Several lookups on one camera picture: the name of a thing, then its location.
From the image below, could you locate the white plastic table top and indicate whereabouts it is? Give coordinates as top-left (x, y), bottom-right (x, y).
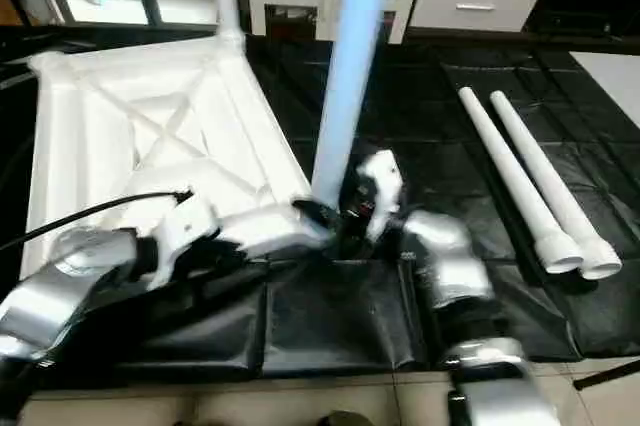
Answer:
top-left (19, 35), bottom-right (332, 284)

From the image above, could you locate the black work mat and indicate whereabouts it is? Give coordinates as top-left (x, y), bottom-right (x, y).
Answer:
top-left (0, 26), bottom-right (640, 382)

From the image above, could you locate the black right robot foot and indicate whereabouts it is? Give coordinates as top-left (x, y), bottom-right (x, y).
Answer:
top-left (319, 410), bottom-right (377, 426)

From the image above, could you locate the white flat board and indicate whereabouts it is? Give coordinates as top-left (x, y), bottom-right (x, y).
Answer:
top-left (569, 50), bottom-right (640, 128)

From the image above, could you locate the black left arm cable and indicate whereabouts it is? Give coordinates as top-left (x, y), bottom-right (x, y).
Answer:
top-left (0, 188), bottom-right (192, 254)

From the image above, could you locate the white drawer unit with handle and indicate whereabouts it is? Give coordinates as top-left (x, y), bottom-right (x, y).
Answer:
top-left (409, 0), bottom-right (542, 33)

